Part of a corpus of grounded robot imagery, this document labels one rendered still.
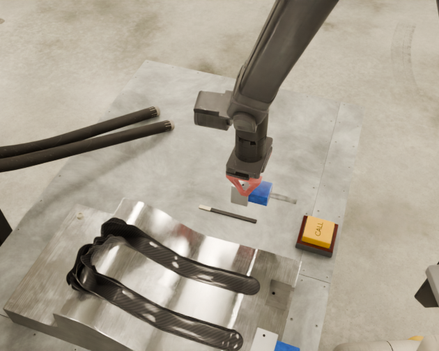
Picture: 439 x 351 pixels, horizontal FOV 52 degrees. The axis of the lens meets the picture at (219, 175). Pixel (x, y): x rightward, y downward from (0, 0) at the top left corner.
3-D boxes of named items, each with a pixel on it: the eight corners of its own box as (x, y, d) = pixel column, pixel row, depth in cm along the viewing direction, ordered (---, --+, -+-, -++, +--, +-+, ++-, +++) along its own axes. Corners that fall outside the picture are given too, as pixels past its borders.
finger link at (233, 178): (224, 199, 90) (224, 167, 83) (235, 174, 95) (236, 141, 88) (257, 208, 89) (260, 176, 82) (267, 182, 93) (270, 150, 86)
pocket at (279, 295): (293, 295, 86) (295, 286, 84) (286, 321, 83) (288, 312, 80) (269, 288, 87) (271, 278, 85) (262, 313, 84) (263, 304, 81)
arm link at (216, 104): (252, 121, 69) (265, 73, 72) (181, 108, 71) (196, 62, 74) (256, 151, 80) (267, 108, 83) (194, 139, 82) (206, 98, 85)
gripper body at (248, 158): (224, 173, 84) (224, 144, 79) (241, 137, 91) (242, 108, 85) (258, 182, 83) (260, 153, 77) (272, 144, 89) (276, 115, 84)
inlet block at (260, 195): (297, 200, 95) (300, 184, 91) (292, 219, 92) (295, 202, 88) (237, 185, 98) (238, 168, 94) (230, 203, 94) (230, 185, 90)
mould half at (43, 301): (295, 283, 94) (305, 248, 84) (262, 414, 78) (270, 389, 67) (81, 219, 104) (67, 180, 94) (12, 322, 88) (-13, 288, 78)
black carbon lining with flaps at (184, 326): (262, 283, 86) (266, 257, 79) (236, 365, 76) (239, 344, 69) (99, 233, 93) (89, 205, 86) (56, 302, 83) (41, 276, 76)
